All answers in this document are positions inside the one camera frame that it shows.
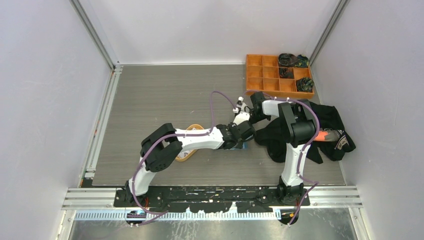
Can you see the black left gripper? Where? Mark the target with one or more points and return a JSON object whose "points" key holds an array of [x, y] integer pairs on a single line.
{"points": [[239, 145]]}

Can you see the blue leather card holder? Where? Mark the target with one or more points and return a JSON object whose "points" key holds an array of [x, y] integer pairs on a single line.
{"points": [[243, 146]]}

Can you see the orange oval plastic tray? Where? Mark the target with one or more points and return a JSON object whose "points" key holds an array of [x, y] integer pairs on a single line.
{"points": [[184, 155]]}

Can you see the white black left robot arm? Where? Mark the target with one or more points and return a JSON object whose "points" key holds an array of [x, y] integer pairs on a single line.
{"points": [[162, 147]]}

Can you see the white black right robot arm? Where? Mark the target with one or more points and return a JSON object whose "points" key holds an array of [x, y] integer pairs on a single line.
{"points": [[287, 138]]}

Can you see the black t-shirt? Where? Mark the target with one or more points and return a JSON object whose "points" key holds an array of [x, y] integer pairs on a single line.
{"points": [[332, 140]]}

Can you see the orange compartment organizer box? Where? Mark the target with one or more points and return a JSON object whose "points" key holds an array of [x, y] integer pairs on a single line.
{"points": [[262, 74]]}

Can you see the black sock in compartment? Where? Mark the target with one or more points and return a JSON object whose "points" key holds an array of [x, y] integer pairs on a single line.
{"points": [[286, 72]]}

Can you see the green black rolled sock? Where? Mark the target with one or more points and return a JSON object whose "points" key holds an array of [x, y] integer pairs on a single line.
{"points": [[305, 84]]}

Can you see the dark rolled sock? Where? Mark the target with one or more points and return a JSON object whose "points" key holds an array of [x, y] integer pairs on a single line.
{"points": [[287, 60]]}

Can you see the green patterned rolled sock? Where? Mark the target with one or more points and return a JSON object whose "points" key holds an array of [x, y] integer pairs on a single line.
{"points": [[302, 61]]}

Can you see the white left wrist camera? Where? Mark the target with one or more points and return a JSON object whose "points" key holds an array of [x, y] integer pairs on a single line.
{"points": [[240, 116]]}

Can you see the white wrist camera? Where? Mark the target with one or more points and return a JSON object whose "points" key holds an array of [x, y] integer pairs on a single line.
{"points": [[241, 106], [240, 116]]}

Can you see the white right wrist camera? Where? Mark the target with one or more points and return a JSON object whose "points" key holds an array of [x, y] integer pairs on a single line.
{"points": [[241, 106]]}

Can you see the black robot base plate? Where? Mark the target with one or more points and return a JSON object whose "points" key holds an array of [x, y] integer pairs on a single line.
{"points": [[209, 199]]}

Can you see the aluminium frame rail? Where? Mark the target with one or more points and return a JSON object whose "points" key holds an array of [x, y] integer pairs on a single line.
{"points": [[98, 204]]}

